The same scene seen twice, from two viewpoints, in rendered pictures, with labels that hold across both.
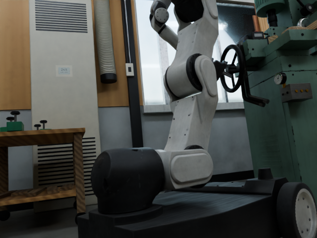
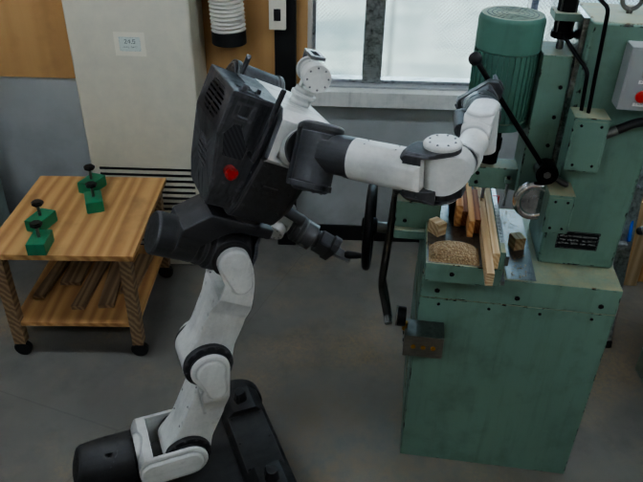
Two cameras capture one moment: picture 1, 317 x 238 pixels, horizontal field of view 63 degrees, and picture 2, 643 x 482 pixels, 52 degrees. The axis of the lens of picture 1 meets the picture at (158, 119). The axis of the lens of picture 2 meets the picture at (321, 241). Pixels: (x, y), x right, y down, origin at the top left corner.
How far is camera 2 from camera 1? 187 cm
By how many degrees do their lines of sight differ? 45
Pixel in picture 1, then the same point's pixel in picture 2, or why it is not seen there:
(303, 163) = (412, 411)
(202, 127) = (206, 416)
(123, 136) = not seen: hidden behind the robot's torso
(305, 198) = not seen: outside the picture
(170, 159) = (142, 469)
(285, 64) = (429, 287)
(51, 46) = not seen: outside the picture
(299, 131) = (420, 377)
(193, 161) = (172, 466)
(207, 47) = (231, 325)
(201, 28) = (218, 309)
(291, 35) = (429, 273)
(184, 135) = (178, 427)
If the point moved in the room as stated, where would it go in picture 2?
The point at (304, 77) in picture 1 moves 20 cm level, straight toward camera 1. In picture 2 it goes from (459, 310) to (414, 337)
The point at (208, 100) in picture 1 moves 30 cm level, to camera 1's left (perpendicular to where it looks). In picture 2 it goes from (209, 402) to (120, 376)
